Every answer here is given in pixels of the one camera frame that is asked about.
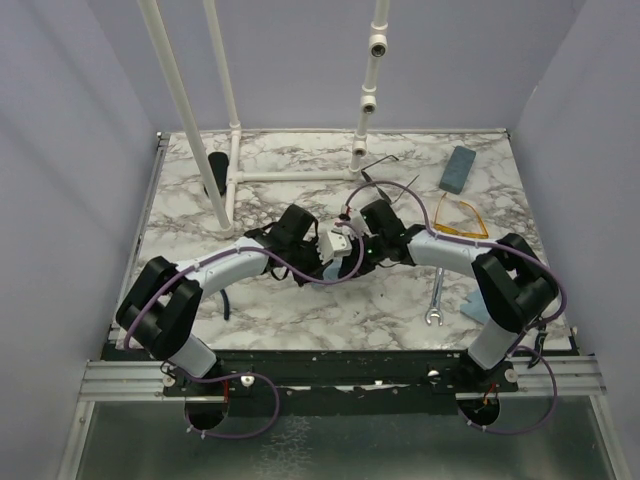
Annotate black wire-frame sunglasses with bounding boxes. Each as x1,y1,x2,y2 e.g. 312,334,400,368
360,154,405,205

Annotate blue-grey glasses case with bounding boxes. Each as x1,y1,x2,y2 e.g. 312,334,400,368
439,146,476,194

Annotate blue cleaning cloth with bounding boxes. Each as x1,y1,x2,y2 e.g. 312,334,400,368
323,257,343,284

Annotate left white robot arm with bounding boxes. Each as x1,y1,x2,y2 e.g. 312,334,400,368
115,205,320,395

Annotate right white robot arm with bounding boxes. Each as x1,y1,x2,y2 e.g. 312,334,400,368
358,200,560,391

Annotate orange sunglasses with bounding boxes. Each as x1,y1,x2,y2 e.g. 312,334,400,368
433,192,489,240

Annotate silver wrench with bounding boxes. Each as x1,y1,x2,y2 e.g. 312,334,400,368
425,267,445,326

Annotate black cylinder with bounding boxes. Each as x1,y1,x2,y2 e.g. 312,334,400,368
208,151,230,196

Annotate crumpled blue cloth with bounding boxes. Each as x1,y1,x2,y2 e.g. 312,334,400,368
460,290,490,325

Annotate black clamp tool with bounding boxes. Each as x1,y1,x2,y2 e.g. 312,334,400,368
533,328,548,354

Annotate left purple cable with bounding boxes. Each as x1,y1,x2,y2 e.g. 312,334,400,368
122,219,364,441

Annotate purple cable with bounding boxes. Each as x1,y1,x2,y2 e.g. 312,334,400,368
122,219,364,441
344,180,569,436

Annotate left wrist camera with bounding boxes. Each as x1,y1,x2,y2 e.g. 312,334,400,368
317,230,353,264

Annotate white PVC pipe frame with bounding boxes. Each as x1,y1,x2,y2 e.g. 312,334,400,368
138,1,390,238

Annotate blue-handled pliers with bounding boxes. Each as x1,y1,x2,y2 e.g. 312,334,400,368
220,289,231,321

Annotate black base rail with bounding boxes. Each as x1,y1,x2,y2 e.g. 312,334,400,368
159,350,518,425

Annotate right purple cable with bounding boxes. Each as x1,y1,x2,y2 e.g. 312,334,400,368
344,180,569,436

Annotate aluminium extrusion rail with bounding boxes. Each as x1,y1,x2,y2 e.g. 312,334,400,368
79,361,164,402

